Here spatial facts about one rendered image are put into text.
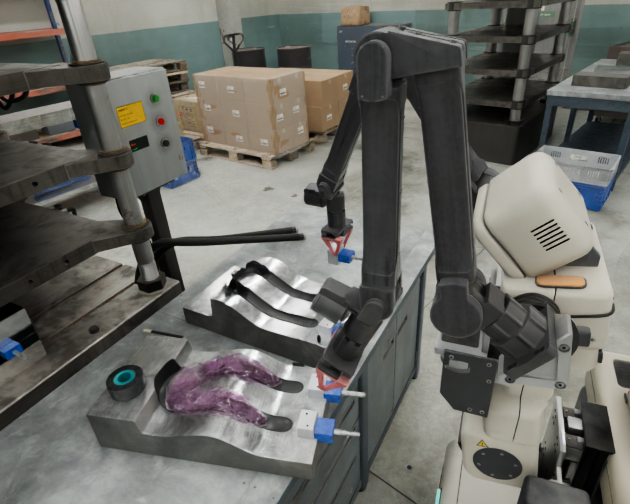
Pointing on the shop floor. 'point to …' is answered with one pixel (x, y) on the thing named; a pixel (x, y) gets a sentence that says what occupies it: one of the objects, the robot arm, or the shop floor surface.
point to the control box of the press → (141, 143)
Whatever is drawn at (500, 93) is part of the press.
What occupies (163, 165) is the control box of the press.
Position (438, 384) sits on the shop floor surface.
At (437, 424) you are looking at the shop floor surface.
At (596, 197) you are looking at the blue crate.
